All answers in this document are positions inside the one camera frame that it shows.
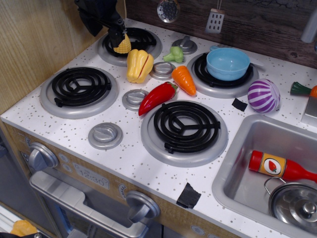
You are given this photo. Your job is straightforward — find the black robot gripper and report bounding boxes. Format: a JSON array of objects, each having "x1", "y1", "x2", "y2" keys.
[{"x1": 74, "y1": 0, "x2": 126, "y2": 48}]

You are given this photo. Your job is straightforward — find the yellow toy corn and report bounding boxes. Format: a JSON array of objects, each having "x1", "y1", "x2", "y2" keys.
[{"x1": 113, "y1": 34, "x2": 132, "y2": 54}]

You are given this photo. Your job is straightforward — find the light blue plastic bowl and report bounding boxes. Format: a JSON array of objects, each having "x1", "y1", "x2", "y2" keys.
[{"x1": 206, "y1": 46, "x2": 251, "y2": 81}]

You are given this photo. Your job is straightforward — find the back left black burner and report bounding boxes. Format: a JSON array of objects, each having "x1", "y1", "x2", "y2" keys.
[{"x1": 97, "y1": 27, "x2": 162, "y2": 67}]

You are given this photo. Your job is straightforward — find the black burner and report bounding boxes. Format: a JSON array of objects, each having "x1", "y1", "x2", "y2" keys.
[
  {"x1": 141, "y1": 100, "x2": 228, "y2": 168},
  {"x1": 187, "y1": 53, "x2": 260, "y2": 99},
  {"x1": 40, "y1": 67, "x2": 118, "y2": 119},
  {"x1": 97, "y1": 27, "x2": 162, "y2": 67}
]

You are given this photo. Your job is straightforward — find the yellow toy bell pepper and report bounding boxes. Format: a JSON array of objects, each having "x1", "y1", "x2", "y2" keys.
[{"x1": 126, "y1": 49, "x2": 154, "y2": 84}]

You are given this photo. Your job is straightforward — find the hanging silver skimmer spoon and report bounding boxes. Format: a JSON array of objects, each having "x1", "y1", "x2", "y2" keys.
[{"x1": 157, "y1": 0, "x2": 180, "y2": 23}]

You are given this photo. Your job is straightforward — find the front left black burner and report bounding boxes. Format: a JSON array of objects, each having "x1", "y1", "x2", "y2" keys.
[{"x1": 40, "y1": 67, "x2": 118, "y2": 119}]

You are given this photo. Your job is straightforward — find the silver stovetop knob upper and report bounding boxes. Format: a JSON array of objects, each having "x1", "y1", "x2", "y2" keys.
[{"x1": 150, "y1": 62, "x2": 176, "y2": 80}]

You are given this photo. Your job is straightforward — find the silver stovetop knob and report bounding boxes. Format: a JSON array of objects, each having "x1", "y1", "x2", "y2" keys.
[
  {"x1": 150, "y1": 62, "x2": 176, "y2": 80},
  {"x1": 88, "y1": 122, "x2": 123, "y2": 150},
  {"x1": 122, "y1": 89, "x2": 148, "y2": 112},
  {"x1": 172, "y1": 36, "x2": 198, "y2": 55}
]

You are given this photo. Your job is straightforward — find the silver stovetop knob middle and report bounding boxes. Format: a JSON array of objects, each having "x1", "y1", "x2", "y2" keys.
[{"x1": 122, "y1": 89, "x2": 148, "y2": 112}]

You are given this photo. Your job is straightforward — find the green toy broccoli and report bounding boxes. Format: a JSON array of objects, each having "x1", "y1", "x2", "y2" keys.
[{"x1": 163, "y1": 46, "x2": 184, "y2": 63}]

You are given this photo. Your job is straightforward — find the red toy chili pepper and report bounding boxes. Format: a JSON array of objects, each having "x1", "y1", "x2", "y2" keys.
[{"x1": 138, "y1": 82, "x2": 178, "y2": 116}]

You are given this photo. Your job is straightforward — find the silver stovetop knob back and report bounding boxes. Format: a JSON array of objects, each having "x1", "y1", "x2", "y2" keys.
[{"x1": 172, "y1": 36, "x2": 198, "y2": 55}]

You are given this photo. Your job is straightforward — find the orange toy carrot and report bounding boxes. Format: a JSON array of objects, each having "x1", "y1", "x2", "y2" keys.
[{"x1": 171, "y1": 65, "x2": 196, "y2": 96}]

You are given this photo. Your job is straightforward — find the back right black burner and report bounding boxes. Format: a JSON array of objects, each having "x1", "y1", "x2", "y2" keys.
[{"x1": 187, "y1": 53, "x2": 260, "y2": 99}]

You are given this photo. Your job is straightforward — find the silver stovetop knob front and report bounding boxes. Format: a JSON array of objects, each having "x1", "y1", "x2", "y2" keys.
[{"x1": 88, "y1": 122, "x2": 123, "y2": 150}]

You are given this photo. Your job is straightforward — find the hanging silver spatula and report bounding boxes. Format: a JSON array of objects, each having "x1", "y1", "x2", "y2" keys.
[{"x1": 205, "y1": 0, "x2": 225, "y2": 34}]

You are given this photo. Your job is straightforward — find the front right black burner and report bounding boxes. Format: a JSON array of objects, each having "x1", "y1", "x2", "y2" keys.
[{"x1": 141, "y1": 100, "x2": 228, "y2": 168}]

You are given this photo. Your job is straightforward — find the silver oven knob left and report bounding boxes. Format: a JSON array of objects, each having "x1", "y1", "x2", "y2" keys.
[{"x1": 29, "y1": 142, "x2": 59, "y2": 171}]

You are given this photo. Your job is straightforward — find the silver oven knob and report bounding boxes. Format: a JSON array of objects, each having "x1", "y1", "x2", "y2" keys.
[
  {"x1": 126, "y1": 190, "x2": 160, "y2": 223},
  {"x1": 29, "y1": 142, "x2": 59, "y2": 171}
]

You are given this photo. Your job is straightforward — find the black tape piece back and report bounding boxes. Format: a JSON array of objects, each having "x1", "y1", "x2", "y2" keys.
[{"x1": 232, "y1": 98, "x2": 248, "y2": 112}]

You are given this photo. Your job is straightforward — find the black tape piece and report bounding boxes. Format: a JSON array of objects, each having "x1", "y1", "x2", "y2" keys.
[
  {"x1": 232, "y1": 98, "x2": 248, "y2": 112},
  {"x1": 176, "y1": 183, "x2": 201, "y2": 209}
]

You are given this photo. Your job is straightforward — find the silver toy sink basin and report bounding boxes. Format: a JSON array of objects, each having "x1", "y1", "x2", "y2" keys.
[{"x1": 212, "y1": 115, "x2": 317, "y2": 238}]

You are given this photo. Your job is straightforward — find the purple striped toy onion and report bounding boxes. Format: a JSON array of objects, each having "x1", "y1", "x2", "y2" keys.
[{"x1": 247, "y1": 78, "x2": 280, "y2": 113}]

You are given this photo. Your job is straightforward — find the silver oven knob right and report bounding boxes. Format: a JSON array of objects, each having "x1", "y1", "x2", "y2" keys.
[{"x1": 126, "y1": 190, "x2": 160, "y2": 223}]

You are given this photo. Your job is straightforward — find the black tape piece front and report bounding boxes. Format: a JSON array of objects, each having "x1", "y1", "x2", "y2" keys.
[{"x1": 176, "y1": 183, "x2": 201, "y2": 209}]

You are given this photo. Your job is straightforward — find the toy carrot with green top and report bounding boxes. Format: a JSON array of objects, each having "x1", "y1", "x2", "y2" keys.
[{"x1": 290, "y1": 82, "x2": 317, "y2": 98}]

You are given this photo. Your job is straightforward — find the red toy ketchup bottle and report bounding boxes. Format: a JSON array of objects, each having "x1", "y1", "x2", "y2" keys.
[{"x1": 249, "y1": 150, "x2": 317, "y2": 183}]

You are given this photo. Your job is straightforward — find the yellow object lower left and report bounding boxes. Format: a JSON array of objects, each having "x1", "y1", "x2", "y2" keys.
[{"x1": 10, "y1": 220, "x2": 38, "y2": 237}]

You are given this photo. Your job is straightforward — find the steel toy pot with lid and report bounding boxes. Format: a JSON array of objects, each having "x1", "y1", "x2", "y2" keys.
[{"x1": 264, "y1": 177, "x2": 317, "y2": 234}]

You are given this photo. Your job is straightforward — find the silver oven door handle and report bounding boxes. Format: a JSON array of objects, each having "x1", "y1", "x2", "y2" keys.
[{"x1": 30, "y1": 172, "x2": 149, "y2": 238}]

